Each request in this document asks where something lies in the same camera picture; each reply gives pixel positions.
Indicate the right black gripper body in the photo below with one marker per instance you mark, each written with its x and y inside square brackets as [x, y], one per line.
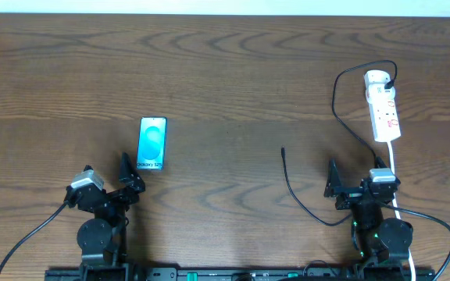
[350, 196]

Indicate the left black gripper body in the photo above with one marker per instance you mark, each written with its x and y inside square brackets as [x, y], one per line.
[122, 201]

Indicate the blue screen Galaxy smartphone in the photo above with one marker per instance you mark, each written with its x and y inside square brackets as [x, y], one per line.
[152, 143]

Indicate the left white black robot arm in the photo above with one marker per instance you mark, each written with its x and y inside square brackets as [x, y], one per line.
[103, 239]

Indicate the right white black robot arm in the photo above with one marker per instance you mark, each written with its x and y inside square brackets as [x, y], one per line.
[383, 243]

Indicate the white USB charger adapter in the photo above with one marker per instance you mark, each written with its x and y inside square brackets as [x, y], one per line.
[377, 93]

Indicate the white power strip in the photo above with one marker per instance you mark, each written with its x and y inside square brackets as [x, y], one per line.
[384, 116]

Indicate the black mounting rail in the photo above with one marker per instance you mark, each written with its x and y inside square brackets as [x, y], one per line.
[313, 272]

